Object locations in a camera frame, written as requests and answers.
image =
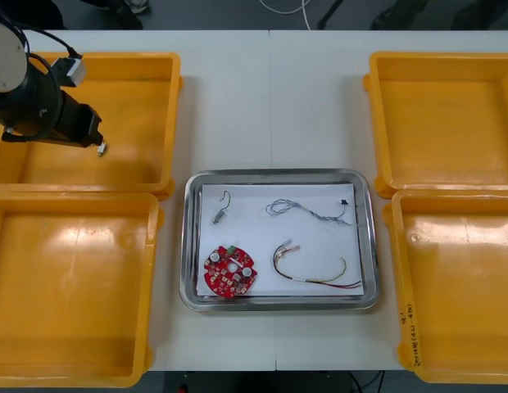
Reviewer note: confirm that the person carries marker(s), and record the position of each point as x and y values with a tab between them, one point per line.
139	5

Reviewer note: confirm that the white paper sheet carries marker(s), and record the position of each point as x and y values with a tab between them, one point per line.
246	229

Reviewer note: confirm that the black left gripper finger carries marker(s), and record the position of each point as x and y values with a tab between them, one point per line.
101	141

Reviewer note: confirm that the silver and black left arm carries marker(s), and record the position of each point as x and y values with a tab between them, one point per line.
28	102

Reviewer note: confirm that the round red circuit board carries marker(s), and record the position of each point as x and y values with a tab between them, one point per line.
227	274

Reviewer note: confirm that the steel tray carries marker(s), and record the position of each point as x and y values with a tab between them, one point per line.
373	245

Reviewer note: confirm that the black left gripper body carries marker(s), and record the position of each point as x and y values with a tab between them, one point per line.
80	123

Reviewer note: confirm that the black stand leg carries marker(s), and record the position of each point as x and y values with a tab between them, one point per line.
329	14

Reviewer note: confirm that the yellow-orange plastic bin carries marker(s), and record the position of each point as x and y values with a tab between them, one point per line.
73	286
454	319
127	123
442	123

